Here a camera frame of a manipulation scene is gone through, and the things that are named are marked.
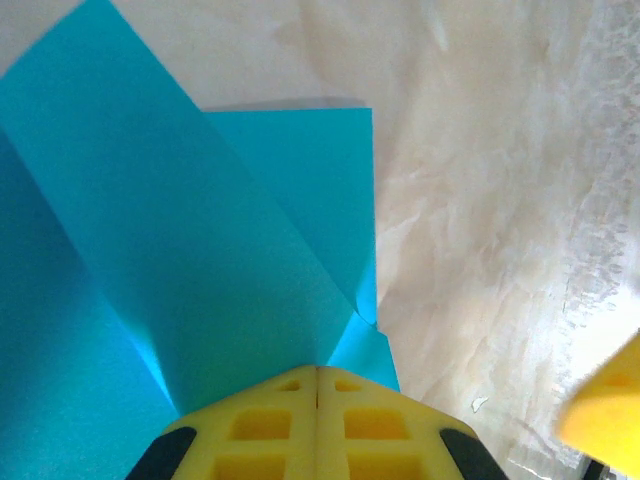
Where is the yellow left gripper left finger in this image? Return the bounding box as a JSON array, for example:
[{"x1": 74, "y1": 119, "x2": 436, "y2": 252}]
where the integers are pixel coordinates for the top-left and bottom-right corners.
[{"x1": 124, "y1": 364, "x2": 317, "y2": 480}]

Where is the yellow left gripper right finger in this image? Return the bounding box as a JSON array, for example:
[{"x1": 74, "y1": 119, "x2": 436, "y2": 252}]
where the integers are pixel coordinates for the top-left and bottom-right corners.
[{"x1": 315, "y1": 364, "x2": 509, "y2": 480}]

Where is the teal cloth sheet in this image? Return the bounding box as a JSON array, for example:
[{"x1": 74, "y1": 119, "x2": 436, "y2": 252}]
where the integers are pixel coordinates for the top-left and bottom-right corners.
[{"x1": 0, "y1": 0, "x2": 401, "y2": 480}]

